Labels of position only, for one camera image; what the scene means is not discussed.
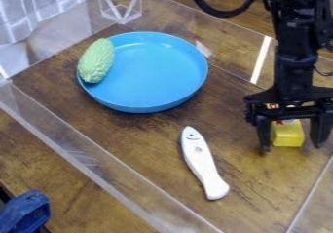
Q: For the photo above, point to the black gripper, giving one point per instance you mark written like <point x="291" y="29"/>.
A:
<point x="267" y="106"/>

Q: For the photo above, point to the yellow toy brick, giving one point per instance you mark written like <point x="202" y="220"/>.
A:
<point x="286" y="133"/>

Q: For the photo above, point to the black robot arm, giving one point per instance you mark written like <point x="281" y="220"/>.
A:
<point x="302" y="25"/>

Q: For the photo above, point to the blue round tray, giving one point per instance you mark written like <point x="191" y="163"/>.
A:
<point x="157" y="72"/>

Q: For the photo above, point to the green bumpy toy gourd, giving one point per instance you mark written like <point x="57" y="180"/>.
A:
<point x="96" y="60"/>

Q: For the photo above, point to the blue clamp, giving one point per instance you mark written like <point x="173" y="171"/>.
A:
<point x="25" y="213"/>

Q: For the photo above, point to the white checked curtain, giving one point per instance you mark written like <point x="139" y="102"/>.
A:
<point x="21" y="15"/>

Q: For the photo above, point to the clear acrylic enclosure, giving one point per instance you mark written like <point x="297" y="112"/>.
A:
<point x="110" y="167"/>

